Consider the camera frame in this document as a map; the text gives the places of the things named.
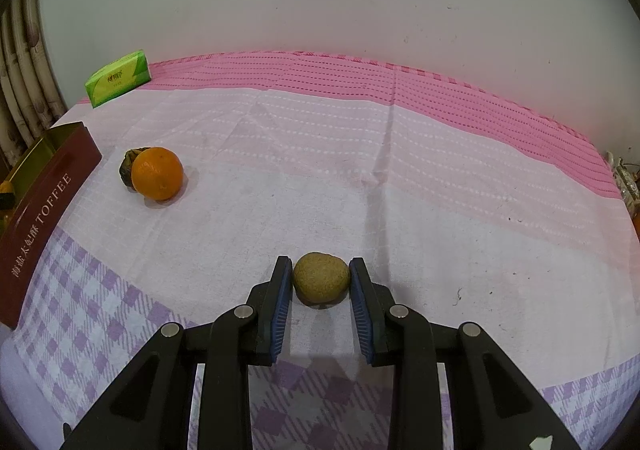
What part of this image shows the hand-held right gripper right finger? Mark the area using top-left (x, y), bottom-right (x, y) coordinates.
top-left (348, 257), bottom-right (583, 450)

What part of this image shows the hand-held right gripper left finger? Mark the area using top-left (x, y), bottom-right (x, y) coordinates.
top-left (60, 256), bottom-right (293, 450)

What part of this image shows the brown kiwi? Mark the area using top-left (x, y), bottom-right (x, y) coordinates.
top-left (292, 253), bottom-right (351, 309)

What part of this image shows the red tin box gold inside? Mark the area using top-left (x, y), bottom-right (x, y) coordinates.
top-left (0, 121), bottom-right (103, 330)

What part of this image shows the pink and purple checked tablecloth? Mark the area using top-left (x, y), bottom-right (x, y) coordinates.
top-left (0, 50), bottom-right (640, 450)

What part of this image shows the oval orange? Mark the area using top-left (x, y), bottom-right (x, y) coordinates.
top-left (131, 147), bottom-right (184, 201)

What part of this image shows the dark wrinkled fruit with stem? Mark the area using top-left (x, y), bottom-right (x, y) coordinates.
top-left (118, 147), bottom-right (149, 191)

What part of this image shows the green tissue pack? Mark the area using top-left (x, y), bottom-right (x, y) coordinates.
top-left (84, 50), bottom-right (152, 108)

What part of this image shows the white clutter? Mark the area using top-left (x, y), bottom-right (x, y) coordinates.
top-left (606, 150), bottom-right (640, 213)

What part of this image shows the beige curtain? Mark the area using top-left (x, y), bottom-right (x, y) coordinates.
top-left (0, 0), bottom-right (69, 171)

